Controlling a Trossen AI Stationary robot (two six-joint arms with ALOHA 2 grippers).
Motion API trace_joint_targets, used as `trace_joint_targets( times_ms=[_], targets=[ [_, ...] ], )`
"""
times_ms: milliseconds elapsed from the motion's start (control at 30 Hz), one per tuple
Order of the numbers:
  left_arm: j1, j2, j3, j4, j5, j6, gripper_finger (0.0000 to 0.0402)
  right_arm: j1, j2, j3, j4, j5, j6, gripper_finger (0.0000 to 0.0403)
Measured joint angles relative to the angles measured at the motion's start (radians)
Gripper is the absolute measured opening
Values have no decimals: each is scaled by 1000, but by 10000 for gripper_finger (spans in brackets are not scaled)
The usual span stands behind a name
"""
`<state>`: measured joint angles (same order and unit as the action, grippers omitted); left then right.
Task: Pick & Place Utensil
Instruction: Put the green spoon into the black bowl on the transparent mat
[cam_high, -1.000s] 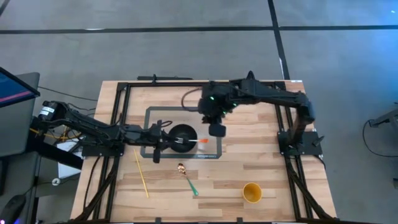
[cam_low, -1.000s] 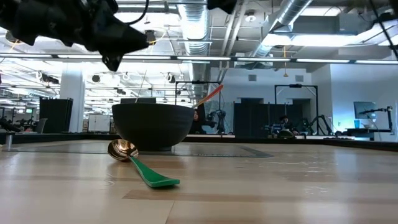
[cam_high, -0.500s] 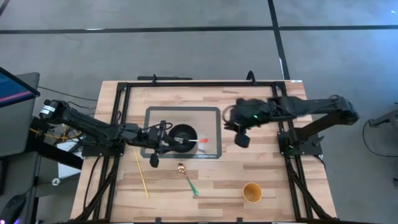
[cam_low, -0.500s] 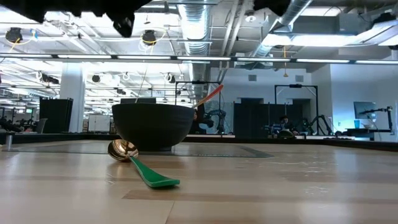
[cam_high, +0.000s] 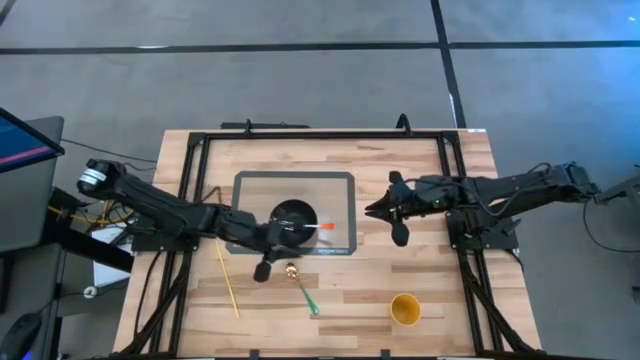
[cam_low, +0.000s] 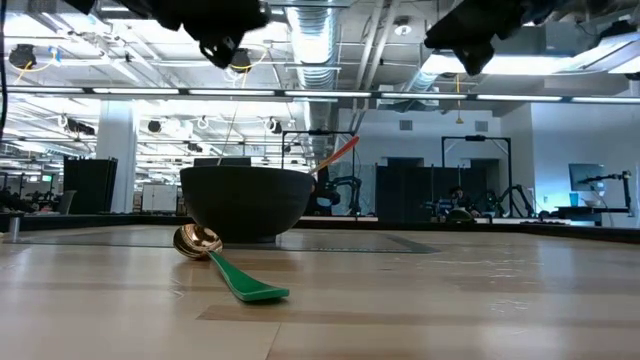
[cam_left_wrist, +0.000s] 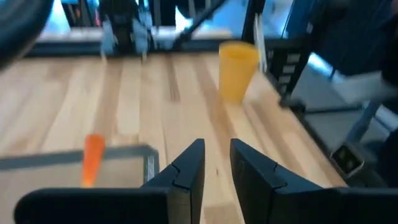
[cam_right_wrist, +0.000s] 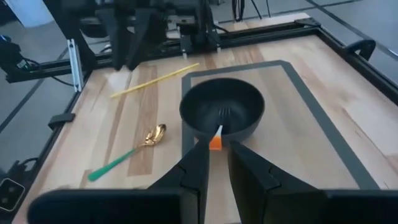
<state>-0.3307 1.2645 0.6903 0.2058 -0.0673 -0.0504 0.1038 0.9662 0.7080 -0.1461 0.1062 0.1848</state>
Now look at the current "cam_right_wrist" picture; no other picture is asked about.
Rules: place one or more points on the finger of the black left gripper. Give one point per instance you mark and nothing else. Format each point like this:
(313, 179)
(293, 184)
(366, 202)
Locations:
(143, 37)
(117, 40)

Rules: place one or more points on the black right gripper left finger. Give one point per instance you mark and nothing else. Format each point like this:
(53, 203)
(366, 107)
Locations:
(196, 174)

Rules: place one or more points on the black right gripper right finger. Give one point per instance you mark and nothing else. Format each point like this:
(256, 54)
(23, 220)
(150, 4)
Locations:
(264, 186)

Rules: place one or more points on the yellow chopstick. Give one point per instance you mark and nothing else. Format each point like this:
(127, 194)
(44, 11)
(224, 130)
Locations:
(155, 80)

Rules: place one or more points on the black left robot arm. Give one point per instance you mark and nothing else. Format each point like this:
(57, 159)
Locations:
(199, 18)

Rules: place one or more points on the translucent mat with dark border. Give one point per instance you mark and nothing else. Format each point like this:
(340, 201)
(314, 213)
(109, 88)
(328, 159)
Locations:
(295, 149)

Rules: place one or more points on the black round bowl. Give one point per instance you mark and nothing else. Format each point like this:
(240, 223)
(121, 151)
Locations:
(199, 105)

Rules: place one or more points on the white panel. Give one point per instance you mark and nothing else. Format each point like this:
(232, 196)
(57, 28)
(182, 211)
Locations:
(29, 11)

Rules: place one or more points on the black table clamp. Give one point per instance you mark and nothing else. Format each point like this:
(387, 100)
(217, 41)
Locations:
(61, 120)

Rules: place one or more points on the black rectangular device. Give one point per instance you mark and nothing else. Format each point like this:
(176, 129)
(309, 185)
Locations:
(11, 194)

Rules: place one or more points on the silver aluminium extrusion post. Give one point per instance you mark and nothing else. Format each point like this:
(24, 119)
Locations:
(75, 65)

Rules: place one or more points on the black aluminium table frame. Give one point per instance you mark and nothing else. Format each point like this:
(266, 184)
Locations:
(264, 39)

